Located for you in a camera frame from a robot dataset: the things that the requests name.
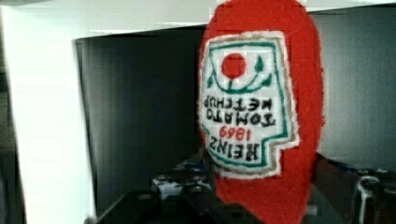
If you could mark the red plush ketchup bottle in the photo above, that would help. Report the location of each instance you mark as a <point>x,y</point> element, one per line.
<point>260,105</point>

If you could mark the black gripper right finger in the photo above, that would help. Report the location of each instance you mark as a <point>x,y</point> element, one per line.
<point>359,196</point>

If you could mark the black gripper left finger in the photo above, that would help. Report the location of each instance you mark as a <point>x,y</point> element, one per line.
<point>185,194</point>

